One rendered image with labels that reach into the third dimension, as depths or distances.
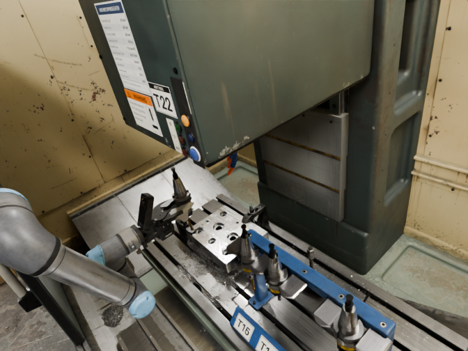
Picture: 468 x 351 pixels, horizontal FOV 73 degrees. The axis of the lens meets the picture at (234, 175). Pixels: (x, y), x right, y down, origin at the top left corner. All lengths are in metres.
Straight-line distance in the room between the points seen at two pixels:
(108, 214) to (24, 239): 1.32
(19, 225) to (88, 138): 1.24
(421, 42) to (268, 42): 0.80
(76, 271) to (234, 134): 0.49
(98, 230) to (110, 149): 0.48
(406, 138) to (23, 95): 1.79
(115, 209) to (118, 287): 1.20
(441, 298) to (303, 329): 0.75
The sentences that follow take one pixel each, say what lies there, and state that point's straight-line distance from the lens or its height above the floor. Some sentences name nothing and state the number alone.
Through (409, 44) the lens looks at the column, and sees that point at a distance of 1.41.
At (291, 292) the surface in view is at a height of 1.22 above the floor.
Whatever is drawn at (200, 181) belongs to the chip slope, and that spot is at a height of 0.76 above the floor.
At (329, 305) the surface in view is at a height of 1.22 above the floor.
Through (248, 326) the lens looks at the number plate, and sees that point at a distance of 1.15.
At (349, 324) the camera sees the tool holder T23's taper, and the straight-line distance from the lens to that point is 0.78.
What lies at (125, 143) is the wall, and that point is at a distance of 2.08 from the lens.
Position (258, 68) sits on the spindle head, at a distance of 0.74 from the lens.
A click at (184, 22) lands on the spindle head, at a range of 0.62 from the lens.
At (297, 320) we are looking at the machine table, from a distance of 1.20.
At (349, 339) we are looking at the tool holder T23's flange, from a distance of 0.80.
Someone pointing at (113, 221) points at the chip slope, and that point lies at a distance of 2.06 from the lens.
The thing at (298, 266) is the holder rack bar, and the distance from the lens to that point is 0.91.
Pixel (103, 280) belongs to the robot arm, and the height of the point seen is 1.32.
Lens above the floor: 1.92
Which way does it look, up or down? 32 degrees down
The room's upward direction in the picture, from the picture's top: 12 degrees counter-clockwise
